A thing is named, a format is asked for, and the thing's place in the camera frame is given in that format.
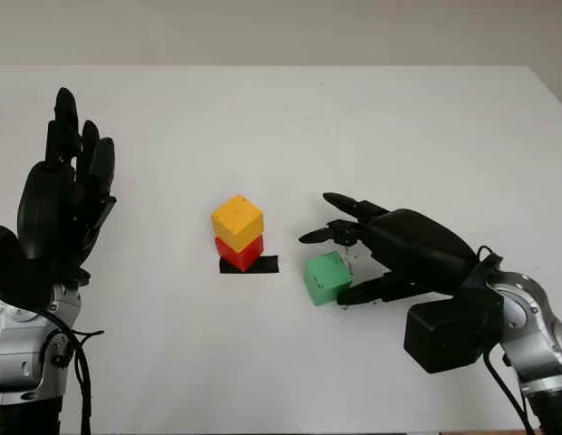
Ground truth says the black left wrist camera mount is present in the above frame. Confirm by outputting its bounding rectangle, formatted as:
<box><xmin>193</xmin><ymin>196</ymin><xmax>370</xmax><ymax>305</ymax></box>
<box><xmin>0</xmin><ymin>221</ymin><xmax>51</xmax><ymax>309</ymax></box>

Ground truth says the red wooden cube block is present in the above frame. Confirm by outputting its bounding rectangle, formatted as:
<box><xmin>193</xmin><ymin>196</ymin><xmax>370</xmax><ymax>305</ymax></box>
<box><xmin>214</xmin><ymin>234</ymin><xmax>266</xmax><ymax>273</ymax></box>

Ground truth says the green wooden cube block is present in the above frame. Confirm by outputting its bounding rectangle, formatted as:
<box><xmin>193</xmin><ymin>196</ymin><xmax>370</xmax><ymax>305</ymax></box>
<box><xmin>304</xmin><ymin>251</ymin><xmax>354</xmax><ymax>308</ymax></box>

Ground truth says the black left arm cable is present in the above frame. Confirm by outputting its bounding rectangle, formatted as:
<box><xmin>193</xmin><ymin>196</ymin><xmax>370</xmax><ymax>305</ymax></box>
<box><xmin>35</xmin><ymin>307</ymin><xmax>105</xmax><ymax>435</ymax></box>

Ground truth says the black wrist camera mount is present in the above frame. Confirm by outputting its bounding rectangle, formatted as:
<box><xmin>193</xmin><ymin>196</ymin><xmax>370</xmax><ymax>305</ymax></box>
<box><xmin>403</xmin><ymin>285</ymin><xmax>507</xmax><ymax>375</ymax></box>
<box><xmin>0</xmin><ymin>221</ymin><xmax>51</xmax><ymax>309</ymax></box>

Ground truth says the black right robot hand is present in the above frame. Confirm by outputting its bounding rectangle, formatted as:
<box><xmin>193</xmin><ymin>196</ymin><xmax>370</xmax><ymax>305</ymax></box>
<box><xmin>297</xmin><ymin>192</ymin><xmax>481</xmax><ymax>305</ymax></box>

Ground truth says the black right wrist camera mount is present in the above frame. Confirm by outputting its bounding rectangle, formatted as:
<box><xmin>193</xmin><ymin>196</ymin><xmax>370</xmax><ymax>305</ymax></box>
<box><xmin>403</xmin><ymin>285</ymin><xmax>507</xmax><ymax>375</ymax></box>

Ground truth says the black tape strip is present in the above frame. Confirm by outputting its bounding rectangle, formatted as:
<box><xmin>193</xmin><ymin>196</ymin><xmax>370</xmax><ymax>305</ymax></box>
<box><xmin>218</xmin><ymin>255</ymin><xmax>280</xmax><ymax>276</ymax></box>

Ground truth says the yellow wooden cube block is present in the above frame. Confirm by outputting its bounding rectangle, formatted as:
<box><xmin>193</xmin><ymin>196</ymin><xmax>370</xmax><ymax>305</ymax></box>
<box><xmin>210</xmin><ymin>194</ymin><xmax>266</xmax><ymax>254</ymax></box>

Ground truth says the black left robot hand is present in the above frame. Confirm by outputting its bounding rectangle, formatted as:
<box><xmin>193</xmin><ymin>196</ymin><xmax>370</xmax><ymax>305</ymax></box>
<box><xmin>16</xmin><ymin>87</ymin><xmax>118</xmax><ymax>285</ymax></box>

